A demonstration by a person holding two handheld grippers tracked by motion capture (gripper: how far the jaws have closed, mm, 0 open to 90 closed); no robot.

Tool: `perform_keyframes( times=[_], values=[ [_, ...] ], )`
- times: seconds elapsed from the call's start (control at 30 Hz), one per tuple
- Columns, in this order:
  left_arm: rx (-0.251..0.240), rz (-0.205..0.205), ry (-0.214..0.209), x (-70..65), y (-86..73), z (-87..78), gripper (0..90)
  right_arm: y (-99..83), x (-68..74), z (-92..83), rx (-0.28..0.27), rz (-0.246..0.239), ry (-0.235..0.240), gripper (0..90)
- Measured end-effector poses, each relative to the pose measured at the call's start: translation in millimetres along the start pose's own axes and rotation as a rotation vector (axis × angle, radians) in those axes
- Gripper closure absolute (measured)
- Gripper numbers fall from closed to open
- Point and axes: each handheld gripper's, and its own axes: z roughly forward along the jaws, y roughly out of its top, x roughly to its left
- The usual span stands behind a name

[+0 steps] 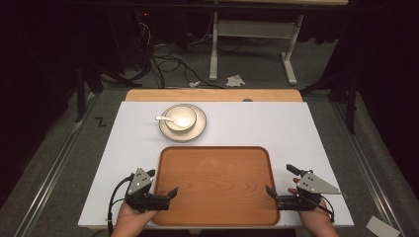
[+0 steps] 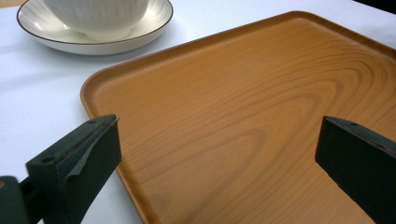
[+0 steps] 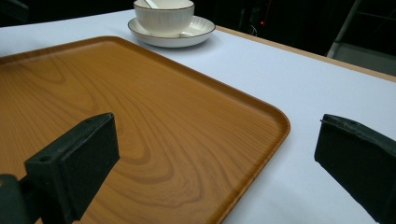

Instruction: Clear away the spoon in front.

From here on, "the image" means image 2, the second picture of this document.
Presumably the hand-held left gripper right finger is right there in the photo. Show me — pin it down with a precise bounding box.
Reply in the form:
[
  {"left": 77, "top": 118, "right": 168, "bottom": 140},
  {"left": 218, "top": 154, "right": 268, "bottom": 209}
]
[{"left": 314, "top": 115, "right": 396, "bottom": 224}]

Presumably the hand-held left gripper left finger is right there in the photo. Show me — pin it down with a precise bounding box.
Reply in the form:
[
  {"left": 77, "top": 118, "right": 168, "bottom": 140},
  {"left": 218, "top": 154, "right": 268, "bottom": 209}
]
[{"left": 25, "top": 114, "right": 122, "bottom": 224}]

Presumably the wooden tray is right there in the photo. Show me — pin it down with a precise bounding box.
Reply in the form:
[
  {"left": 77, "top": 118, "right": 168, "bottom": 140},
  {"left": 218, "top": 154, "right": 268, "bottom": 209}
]
[{"left": 79, "top": 10, "right": 396, "bottom": 224}]

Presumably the white plate with dark rim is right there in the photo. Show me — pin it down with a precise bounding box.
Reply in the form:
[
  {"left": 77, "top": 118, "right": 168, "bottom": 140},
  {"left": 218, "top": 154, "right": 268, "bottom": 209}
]
[{"left": 16, "top": 0, "right": 175, "bottom": 56}]

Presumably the white ribbed bowl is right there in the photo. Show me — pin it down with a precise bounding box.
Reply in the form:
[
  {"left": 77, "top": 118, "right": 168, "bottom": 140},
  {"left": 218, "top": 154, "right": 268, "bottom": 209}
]
[{"left": 41, "top": 0, "right": 150, "bottom": 43}]

